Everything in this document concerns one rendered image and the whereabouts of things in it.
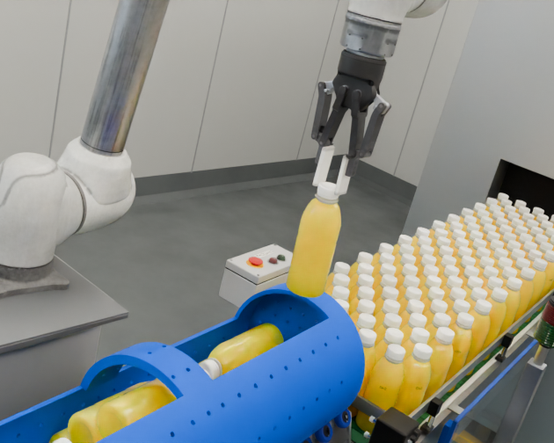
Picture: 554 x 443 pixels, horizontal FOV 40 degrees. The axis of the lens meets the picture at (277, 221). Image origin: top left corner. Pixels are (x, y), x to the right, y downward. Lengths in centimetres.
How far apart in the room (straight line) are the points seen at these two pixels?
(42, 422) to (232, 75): 417
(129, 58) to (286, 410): 82
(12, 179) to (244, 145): 402
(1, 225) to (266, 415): 72
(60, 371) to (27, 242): 32
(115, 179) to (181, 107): 325
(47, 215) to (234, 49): 364
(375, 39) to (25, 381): 104
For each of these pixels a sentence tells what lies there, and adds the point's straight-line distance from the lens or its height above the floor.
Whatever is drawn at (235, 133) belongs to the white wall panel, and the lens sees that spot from 545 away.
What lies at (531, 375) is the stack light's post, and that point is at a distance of 184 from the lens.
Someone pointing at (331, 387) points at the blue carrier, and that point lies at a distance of 140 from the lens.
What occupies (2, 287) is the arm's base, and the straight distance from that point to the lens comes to 170.
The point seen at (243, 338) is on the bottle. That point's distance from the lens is 145.
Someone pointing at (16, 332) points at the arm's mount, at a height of 102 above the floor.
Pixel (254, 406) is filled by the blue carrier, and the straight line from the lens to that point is 121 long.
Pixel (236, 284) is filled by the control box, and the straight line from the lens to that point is 183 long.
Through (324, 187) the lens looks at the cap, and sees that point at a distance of 130.
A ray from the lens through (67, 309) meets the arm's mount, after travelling 168.
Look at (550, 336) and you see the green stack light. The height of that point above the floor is 119.
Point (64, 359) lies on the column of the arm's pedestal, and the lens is 180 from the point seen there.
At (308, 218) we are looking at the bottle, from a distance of 131.
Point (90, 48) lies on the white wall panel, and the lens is 443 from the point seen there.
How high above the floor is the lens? 187
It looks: 21 degrees down
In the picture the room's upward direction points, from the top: 15 degrees clockwise
